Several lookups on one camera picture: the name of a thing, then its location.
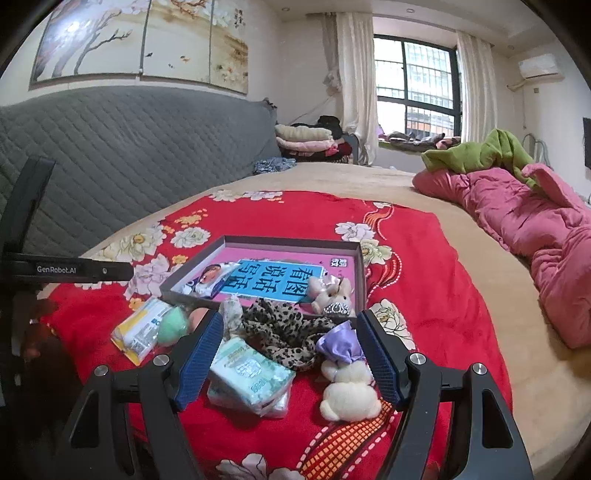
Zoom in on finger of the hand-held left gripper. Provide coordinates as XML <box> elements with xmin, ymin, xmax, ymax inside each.
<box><xmin>95</xmin><ymin>261</ymin><xmax>136</xmax><ymax>283</ymax></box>

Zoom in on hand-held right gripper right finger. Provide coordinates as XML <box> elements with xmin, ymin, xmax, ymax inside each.
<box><xmin>356</xmin><ymin>308</ymin><xmax>536</xmax><ymax>480</ymax></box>

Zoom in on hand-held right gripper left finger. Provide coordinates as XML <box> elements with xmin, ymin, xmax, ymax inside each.
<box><xmin>55</xmin><ymin>308</ymin><xmax>225</xmax><ymax>480</ymax></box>

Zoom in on green makeup sponge egg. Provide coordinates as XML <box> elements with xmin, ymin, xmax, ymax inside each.
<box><xmin>157</xmin><ymin>307</ymin><xmax>191</xmax><ymax>347</ymax></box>

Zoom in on green white tissue pack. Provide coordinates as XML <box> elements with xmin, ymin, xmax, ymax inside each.
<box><xmin>210</xmin><ymin>337</ymin><xmax>296</xmax><ymax>402</ymax></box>
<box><xmin>207</xmin><ymin>378</ymin><xmax>291</xmax><ymax>420</ymax></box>

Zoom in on yellow white tissue packet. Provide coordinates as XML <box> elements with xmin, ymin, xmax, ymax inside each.
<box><xmin>110</xmin><ymin>296</ymin><xmax>174</xmax><ymax>366</ymax></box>

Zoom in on grey cardboard box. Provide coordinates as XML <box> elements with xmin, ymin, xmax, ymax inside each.
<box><xmin>159</xmin><ymin>234</ymin><xmax>368</xmax><ymax>329</ymax></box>

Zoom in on person's left hand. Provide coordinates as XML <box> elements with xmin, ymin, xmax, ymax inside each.
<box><xmin>25</xmin><ymin>299</ymin><xmax>62</xmax><ymax>363</ymax></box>

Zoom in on beige makeup sponge egg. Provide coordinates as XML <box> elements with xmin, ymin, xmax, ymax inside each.
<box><xmin>188</xmin><ymin>307</ymin><xmax>211</xmax><ymax>334</ymax></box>

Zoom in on white plush toy purple bow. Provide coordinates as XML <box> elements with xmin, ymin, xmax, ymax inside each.
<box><xmin>315</xmin><ymin>320</ymin><xmax>384</xmax><ymax>423</ymax></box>

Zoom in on crumpled white plastic wrapper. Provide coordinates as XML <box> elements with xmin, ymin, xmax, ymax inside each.
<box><xmin>221</xmin><ymin>298</ymin><xmax>245</xmax><ymax>340</ymax></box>

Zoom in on white cartoon print packet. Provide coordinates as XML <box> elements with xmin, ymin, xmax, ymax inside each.
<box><xmin>182</xmin><ymin>261</ymin><xmax>241</xmax><ymax>298</ymax></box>

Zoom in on leopard print cloth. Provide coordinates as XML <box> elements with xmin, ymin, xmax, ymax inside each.
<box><xmin>240</xmin><ymin>298</ymin><xmax>340</xmax><ymax>372</ymax></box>

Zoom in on small pink plush bear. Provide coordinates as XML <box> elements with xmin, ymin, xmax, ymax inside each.
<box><xmin>299</xmin><ymin>274</ymin><xmax>356</xmax><ymax>317</ymax></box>

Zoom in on grey quilted headboard cover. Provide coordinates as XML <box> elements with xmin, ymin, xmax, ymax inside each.
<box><xmin>0</xmin><ymin>85</ymin><xmax>282</xmax><ymax>278</ymax></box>

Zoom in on pink and blue book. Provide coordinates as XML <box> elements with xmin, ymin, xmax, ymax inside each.
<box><xmin>178</xmin><ymin>247</ymin><xmax>356</xmax><ymax>315</ymax></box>

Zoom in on red floral blanket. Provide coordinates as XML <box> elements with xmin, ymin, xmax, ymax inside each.
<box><xmin>44</xmin><ymin>190</ymin><xmax>513</xmax><ymax>480</ymax></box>

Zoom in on blue patterned cloth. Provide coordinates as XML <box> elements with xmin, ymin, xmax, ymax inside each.
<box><xmin>253</xmin><ymin>157</ymin><xmax>297</xmax><ymax>175</ymax></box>

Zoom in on pink quilt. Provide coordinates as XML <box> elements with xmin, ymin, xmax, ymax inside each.
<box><xmin>412</xmin><ymin>164</ymin><xmax>591</xmax><ymax>349</ymax></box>

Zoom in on windowsill bedding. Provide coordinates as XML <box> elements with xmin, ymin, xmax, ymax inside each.
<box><xmin>379</xmin><ymin>130</ymin><xmax>462</xmax><ymax>153</ymax></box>

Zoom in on folded pink clothes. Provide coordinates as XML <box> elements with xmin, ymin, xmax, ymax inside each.
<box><xmin>277</xmin><ymin>138</ymin><xmax>345</xmax><ymax>162</ymax></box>

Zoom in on green blanket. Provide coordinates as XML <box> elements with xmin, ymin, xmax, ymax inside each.
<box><xmin>421</xmin><ymin>128</ymin><xmax>543</xmax><ymax>190</ymax></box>

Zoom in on folded beige blanket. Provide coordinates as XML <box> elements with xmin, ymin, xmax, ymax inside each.
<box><xmin>276</xmin><ymin>124</ymin><xmax>334</xmax><ymax>143</ymax></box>

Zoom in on black garment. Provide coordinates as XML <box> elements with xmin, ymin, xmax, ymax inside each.
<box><xmin>316</xmin><ymin>115</ymin><xmax>346</xmax><ymax>139</ymax></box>

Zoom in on cream curtain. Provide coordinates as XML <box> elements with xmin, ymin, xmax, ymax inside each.
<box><xmin>322</xmin><ymin>11</ymin><xmax>380</xmax><ymax>167</ymax></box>
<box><xmin>455</xmin><ymin>30</ymin><xmax>495</xmax><ymax>144</ymax></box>

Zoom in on dark framed window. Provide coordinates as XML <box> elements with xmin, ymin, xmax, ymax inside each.
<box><xmin>373</xmin><ymin>33</ymin><xmax>462</xmax><ymax>139</ymax></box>

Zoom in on white air conditioner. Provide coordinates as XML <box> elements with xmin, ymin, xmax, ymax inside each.
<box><xmin>517</xmin><ymin>53</ymin><xmax>561</xmax><ymax>79</ymax></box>

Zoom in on floral wall painting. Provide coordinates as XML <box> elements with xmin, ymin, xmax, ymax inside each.
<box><xmin>28</xmin><ymin>0</ymin><xmax>251</xmax><ymax>97</ymax></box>

